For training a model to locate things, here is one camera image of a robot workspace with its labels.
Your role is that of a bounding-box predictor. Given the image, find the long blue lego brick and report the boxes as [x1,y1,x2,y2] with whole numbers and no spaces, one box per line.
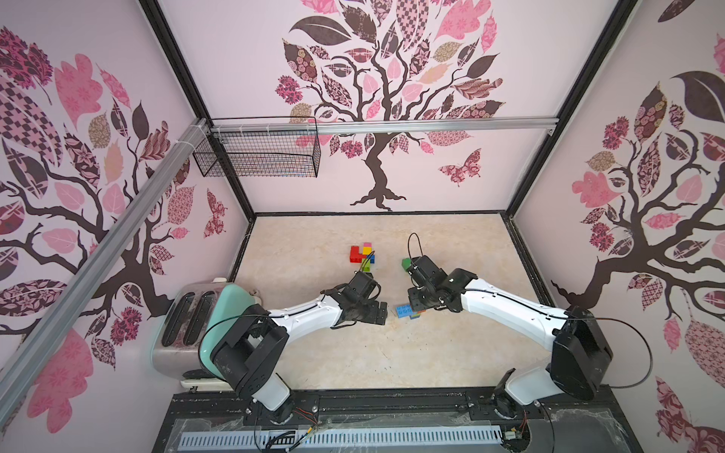
[396,305,415,318]

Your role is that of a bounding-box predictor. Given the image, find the long red lego brick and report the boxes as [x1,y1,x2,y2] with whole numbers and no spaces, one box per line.
[349,245,366,263]

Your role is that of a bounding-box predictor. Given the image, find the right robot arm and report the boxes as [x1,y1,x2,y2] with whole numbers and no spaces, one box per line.
[401,255,614,418]

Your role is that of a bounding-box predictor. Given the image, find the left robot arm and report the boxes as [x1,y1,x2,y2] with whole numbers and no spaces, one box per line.
[198,271,387,425]

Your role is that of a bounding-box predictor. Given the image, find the mint green toaster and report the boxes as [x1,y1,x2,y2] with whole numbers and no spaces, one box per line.
[151,277,262,390]

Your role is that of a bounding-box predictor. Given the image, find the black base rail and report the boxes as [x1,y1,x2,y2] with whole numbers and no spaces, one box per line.
[152,387,642,452]

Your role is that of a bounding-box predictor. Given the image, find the white slotted cable duct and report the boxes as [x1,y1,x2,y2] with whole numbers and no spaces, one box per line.
[177,426,503,452]

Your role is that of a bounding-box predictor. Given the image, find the black wire basket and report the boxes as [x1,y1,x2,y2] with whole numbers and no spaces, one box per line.
[194,114,322,177]

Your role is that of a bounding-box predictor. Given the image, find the aluminium frame bar back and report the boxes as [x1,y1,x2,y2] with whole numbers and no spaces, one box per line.
[211,117,559,135]

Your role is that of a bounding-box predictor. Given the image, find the aluminium frame bar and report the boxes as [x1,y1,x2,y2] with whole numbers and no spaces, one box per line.
[211,117,559,135]
[1,118,209,423]

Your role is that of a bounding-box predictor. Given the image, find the aluminium frame bar left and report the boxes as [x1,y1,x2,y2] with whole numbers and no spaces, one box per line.
[1,118,209,423]

